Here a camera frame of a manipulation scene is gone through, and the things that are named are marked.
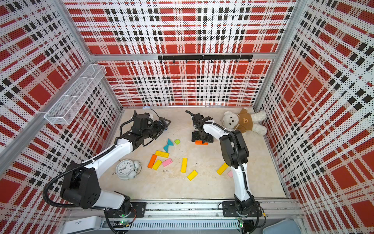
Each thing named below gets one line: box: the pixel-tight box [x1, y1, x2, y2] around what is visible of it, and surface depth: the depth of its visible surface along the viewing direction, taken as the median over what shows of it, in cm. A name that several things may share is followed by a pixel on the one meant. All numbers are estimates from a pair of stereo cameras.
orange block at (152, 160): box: [147, 154, 158, 169], surface depth 93 cm
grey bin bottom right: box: [262, 218, 302, 234], surface depth 69 cm
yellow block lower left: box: [152, 159, 163, 171], surface depth 92 cm
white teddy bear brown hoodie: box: [222, 107, 268, 136], surface depth 104 cm
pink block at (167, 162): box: [162, 157, 173, 167], surface depth 92 cm
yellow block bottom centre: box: [187, 169, 199, 182], surface depth 88 cm
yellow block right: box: [216, 162, 229, 176], surface depth 88 cm
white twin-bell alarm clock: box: [115, 158, 143, 180], surface depth 86 cm
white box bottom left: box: [62, 215, 103, 234], surface depth 66 cm
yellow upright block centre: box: [181, 157, 188, 174], surface depth 90 cm
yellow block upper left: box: [154, 150, 170, 158], surface depth 95 cm
